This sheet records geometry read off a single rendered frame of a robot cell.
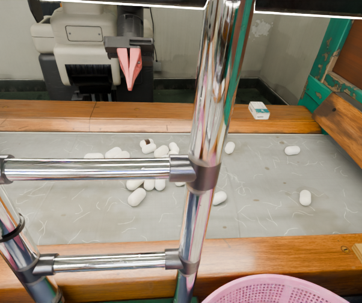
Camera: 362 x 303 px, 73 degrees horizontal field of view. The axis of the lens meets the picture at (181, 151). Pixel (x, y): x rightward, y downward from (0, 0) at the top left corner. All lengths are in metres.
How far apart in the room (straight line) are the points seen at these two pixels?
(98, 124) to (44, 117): 0.12
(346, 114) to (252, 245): 0.36
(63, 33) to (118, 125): 0.53
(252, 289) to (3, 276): 0.30
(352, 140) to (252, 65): 2.31
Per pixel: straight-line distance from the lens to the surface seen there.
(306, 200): 0.49
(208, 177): 0.16
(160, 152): 0.51
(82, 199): 0.46
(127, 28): 0.58
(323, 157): 0.65
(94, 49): 1.01
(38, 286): 0.30
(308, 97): 0.81
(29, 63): 2.69
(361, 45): 0.71
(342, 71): 0.73
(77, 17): 1.04
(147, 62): 0.59
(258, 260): 0.37
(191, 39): 2.54
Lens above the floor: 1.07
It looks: 38 degrees down
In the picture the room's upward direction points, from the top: 5 degrees clockwise
